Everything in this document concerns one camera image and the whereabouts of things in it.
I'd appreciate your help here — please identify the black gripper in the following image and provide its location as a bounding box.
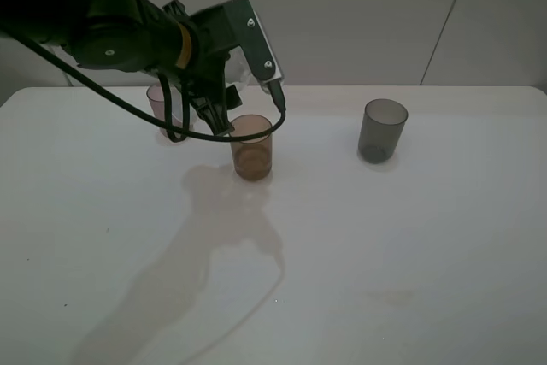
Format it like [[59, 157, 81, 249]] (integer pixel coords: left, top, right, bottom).
[[163, 0, 239, 135]]

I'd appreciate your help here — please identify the clear plastic water bottle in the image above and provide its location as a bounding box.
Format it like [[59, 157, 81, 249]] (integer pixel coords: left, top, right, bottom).
[[224, 47, 252, 92]]

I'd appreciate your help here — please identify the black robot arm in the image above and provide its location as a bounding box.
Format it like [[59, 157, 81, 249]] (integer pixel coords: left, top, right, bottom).
[[1, 0, 239, 141]]

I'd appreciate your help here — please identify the orange translucent cup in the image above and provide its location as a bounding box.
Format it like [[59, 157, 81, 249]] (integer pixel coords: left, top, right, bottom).
[[231, 115, 273, 181]]

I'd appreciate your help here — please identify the pink translucent cup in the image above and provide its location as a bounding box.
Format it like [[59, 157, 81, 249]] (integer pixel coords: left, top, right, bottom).
[[146, 84, 183, 128]]

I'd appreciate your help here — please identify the grey translucent cup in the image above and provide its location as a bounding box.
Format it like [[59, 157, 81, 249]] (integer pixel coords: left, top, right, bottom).
[[358, 98, 409, 164]]

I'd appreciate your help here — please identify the black cable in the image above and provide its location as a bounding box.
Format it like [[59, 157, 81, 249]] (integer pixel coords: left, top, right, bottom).
[[0, 25, 287, 144]]

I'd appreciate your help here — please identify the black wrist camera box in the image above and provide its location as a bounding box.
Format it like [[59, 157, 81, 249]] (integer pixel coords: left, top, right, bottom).
[[223, 0, 284, 94]]

